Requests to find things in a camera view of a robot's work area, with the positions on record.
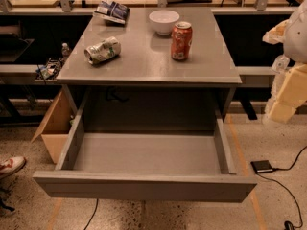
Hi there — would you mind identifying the crushed silver green can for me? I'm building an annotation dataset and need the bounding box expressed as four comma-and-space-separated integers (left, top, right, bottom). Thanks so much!
84, 36, 121, 65

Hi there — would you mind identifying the small plastic water bottle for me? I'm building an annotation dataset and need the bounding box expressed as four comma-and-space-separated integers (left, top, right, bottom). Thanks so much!
61, 43, 71, 61

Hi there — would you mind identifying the tray of small clutter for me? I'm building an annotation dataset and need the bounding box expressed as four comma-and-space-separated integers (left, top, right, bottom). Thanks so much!
35, 57, 63, 81

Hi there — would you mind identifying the white ceramic bowl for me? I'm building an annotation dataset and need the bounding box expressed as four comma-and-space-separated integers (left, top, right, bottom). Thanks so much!
149, 10, 179, 35

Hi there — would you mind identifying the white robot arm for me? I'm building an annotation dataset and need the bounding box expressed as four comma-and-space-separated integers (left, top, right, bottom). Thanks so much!
262, 0, 307, 127

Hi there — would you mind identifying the black foot pedal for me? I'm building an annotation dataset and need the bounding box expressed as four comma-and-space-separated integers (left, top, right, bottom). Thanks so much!
250, 160, 273, 173

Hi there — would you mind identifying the open grey top drawer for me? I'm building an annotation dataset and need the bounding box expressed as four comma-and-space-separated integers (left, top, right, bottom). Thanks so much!
34, 89, 256, 203

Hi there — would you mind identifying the orange-red soda can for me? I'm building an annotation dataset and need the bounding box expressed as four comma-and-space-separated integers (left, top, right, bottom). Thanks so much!
171, 21, 193, 60

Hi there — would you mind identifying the clear sanitizer pump bottle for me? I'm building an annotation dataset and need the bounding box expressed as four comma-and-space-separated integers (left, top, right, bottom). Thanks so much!
272, 55, 290, 73

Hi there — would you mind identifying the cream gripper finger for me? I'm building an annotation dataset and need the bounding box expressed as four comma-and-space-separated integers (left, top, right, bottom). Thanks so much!
268, 64, 307, 124
262, 19, 288, 44

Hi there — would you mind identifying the cardboard box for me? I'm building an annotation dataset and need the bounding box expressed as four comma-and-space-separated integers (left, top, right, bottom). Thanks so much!
31, 90, 73, 164

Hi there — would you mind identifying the grey cabinet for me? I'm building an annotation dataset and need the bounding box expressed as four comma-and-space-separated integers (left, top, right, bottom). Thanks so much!
58, 7, 241, 132

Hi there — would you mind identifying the red white sneaker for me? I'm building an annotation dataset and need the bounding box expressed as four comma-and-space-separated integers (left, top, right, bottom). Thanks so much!
0, 156, 26, 179

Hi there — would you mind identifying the blue chip bag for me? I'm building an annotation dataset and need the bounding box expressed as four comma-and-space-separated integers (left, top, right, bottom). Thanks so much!
93, 0, 130, 24

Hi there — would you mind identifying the black pedal cable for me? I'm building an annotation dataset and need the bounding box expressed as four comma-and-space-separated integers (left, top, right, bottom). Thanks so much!
255, 144, 307, 230

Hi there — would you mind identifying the black floor cable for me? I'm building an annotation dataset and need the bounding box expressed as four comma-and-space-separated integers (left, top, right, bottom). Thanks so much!
83, 198, 100, 230

